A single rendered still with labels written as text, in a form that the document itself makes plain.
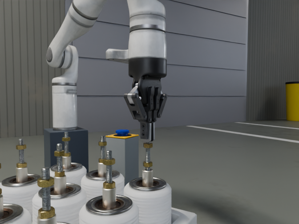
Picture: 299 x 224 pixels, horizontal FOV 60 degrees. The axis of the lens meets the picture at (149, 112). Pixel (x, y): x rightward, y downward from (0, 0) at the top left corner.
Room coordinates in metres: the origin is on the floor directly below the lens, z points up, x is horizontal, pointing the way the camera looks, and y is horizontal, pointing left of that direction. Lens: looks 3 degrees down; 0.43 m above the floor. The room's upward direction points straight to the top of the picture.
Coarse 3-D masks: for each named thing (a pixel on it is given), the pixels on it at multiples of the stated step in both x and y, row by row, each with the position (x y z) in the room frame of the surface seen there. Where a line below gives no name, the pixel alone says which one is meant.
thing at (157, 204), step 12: (132, 192) 0.48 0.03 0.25; (144, 192) 0.47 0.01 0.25; (156, 192) 0.47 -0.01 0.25; (168, 192) 0.49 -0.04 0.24; (144, 204) 0.46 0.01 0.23; (156, 204) 0.47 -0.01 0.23; (168, 204) 0.49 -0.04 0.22; (144, 216) 0.46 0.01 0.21; (156, 216) 0.47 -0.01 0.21; (168, 216) 0.49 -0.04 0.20
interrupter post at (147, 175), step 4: (144, 172) 0.50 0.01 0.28; (148, 172) 0.50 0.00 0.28; (152, 172) 0.51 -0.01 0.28; (144, 176) 0.50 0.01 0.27; (148, 176) 0.50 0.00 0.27; (152, 176) 0.51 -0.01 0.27; (144, 180) 0.50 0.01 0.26; (148, 180) 0.50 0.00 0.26; (152, 180) 0.51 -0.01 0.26; (144, 184) 0.50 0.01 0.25; (148, 184) 0.50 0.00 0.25; (152, 184) 0.51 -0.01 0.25
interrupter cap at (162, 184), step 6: (132, 180) 0.52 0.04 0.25; (138, 180) 0.53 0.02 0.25; (156, 180) 0.53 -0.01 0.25; (162, 180) 0.53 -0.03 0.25; (132, 186) 0.49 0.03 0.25; (138, 186) 0.49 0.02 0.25; (144, 186) 0.50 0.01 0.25; (150, 186) 0.50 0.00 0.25; (156, 186) 0.49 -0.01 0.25; (162, 186) 0.49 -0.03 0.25
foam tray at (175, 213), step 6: (174, 210) 0.55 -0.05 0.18; (180, 210) 0.55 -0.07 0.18; (174, 216) 0.54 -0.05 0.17; (180, 216) 0.52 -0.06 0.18; (186, 216) 0.52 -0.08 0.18; (192, 216) 0.52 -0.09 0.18; (174, 222) 0.50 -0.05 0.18; (180, 222) 0.50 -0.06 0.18; (186, 222) 0.50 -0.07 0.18; (192, 222) 0.51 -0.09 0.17
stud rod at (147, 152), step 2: (146, 142) 0.51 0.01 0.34; (148, 142) 0.51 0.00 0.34; (146, 148) 0.51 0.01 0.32; (148, 148) 0.51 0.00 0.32; (146, 150) 0.51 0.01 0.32; (148, 150) 0.51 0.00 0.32; (146, 152) 0.51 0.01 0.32; (148, 152) 0.51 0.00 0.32; (146, 154) 0.51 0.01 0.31; (148, 154) 0.51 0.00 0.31; (146, 156) 0.51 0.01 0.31; (148, 156) 0.51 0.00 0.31; (146, 158) 0.51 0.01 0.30; (148, 158) 0.51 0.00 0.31; (146, 160) 0.51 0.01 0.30; (148, 160) 0.51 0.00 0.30; (146, 162) 0.51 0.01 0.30; (148, 162) 0.51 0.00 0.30; (146, 168) 0.51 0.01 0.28; (148, 168) 0.51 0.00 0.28; (146, 170) 0.51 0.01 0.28; (148, 170) 0.51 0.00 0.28
